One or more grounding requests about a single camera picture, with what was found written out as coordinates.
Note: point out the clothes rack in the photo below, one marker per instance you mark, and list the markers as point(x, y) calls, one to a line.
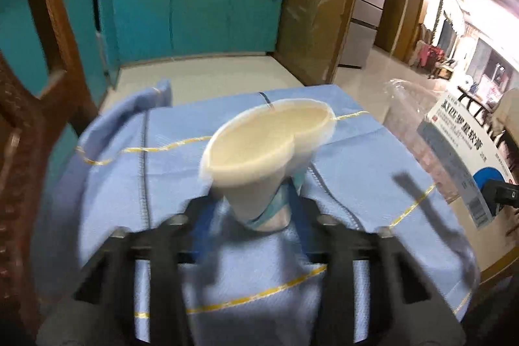
point(434, 56)

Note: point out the wooden framed glass door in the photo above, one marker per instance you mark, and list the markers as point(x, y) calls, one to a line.
point(316, 5)

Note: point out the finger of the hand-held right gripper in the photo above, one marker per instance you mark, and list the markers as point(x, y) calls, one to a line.
point(500, 194)

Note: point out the blue cloth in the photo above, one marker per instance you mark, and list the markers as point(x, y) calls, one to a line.
point(243, 289)

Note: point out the white paper cup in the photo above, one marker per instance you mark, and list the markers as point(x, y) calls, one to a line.
point(255, 151)

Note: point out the carved wooden chair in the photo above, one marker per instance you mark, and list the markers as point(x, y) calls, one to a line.
point(24, 127)

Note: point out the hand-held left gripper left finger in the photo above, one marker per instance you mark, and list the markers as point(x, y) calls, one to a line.
point(204, 218)

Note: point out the white medicine box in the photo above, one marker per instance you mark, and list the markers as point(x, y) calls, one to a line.
point(458, 143)

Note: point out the teal kitchen cabinet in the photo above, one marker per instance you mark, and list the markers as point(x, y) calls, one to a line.
point(194, 9)

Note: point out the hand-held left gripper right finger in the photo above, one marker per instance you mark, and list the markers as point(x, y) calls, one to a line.
point(304, 220)

